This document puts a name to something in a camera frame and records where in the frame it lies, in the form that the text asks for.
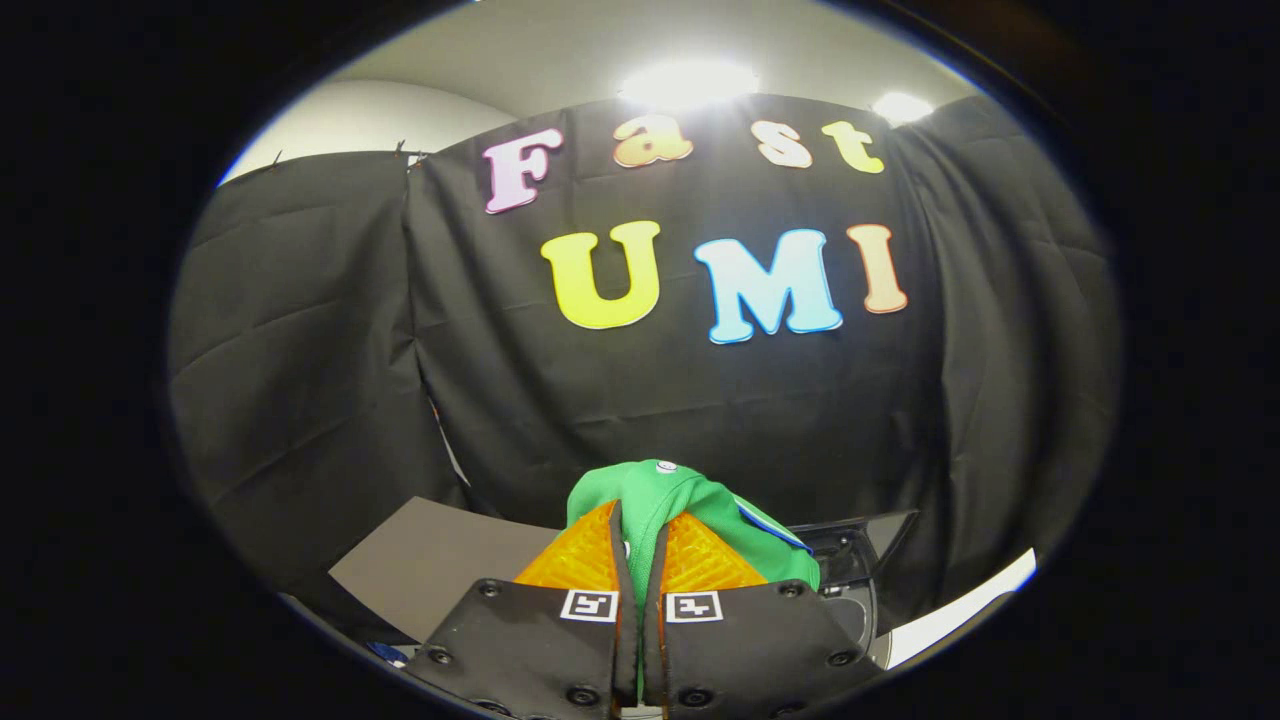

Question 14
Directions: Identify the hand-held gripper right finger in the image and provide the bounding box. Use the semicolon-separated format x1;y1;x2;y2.
642;512;886;720

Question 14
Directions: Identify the black backdrop cloth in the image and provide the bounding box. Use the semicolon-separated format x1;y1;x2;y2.
168;93;1121;641

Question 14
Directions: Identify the green polo shirt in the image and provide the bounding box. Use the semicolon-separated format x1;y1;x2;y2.
566;459;822;701

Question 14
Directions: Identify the ceiling light panel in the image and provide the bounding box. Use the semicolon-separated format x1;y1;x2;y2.
872;92;936;126
618;60;761;111

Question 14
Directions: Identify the grey cabinet with dark top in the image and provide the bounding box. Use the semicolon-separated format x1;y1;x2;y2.
328;497;571;643

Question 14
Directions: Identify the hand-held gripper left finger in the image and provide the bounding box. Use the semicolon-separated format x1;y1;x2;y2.
405;500;639;720

